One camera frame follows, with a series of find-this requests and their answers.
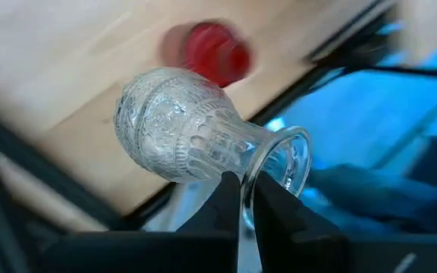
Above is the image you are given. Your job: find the clear embossed glass vase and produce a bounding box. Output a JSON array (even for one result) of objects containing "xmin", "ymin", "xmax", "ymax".
[{"xmin": 114, "ymin": 67, "xmax": 313, "ymax": 228}]

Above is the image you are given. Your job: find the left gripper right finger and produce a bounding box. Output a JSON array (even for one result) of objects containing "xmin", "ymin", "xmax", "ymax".
[{"xmin": 254, "ymin": 172, "xmax": 437, "ymax": 273}]

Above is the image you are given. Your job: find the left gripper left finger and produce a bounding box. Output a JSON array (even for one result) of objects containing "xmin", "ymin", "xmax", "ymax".
[{"xmin": 43, "ymin": 170, "xmax": 242, "ymax": 273}]

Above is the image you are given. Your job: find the red ribbed glass bottle vase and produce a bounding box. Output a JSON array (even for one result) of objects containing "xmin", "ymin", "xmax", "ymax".
[{"xmin": 161, "ymin": 20, "xmax": 253, "ymax": 88}]

